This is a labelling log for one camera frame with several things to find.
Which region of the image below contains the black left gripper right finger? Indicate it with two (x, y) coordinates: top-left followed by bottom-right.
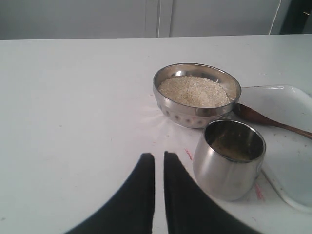
(164, 151), (244, 234)

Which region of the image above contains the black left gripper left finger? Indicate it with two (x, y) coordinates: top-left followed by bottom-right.
(68, 153), (155, 234)

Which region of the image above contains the brown wooden spoon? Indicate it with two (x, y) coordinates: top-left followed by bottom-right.
(233, 103), (312, 139)

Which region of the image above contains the small steel cup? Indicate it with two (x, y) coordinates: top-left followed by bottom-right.
(193, 119), (266, 201)

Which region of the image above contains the steel bowl with rice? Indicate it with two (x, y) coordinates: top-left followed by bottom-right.
(153, 63), (242, 129)

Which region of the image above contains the white rectangular plastic tray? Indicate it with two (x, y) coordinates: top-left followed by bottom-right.
(239, 84), (312, 213)

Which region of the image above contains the dark vertical door frame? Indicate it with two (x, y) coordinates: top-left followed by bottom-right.
(279, 0), (312, 35)

